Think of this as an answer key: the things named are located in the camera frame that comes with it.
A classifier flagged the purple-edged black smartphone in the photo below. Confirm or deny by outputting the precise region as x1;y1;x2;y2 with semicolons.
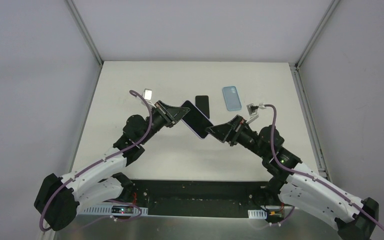
181;100;214;139

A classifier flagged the light blue phone case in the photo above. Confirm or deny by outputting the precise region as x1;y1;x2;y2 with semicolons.
222;86;242;112

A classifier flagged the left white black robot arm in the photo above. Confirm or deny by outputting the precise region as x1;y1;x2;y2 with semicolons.
34;100;190;232

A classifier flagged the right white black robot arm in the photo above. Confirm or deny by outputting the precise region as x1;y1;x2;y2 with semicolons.
205;115;379;240

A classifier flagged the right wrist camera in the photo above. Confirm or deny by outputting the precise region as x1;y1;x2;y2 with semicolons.
246;103;266;125

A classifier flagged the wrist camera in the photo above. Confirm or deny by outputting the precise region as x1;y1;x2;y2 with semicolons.
246;103;266;125
142;88;154;107

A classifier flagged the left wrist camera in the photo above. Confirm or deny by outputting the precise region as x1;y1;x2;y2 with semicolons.
142;88;154;107

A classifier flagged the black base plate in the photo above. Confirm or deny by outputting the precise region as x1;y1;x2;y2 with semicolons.
115;179;281;218

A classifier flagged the right white cable duct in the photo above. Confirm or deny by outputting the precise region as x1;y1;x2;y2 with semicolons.
247;209;268;220

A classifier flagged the left aluminium frame post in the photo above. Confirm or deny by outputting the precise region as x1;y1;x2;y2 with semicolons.
64;0;104;68

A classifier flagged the aluminium frame post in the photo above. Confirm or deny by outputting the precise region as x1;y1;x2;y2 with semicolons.
294;0;342;70
64;0;104;68

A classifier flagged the right aluminium frame post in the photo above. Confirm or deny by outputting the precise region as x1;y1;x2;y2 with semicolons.
294;0;342;70

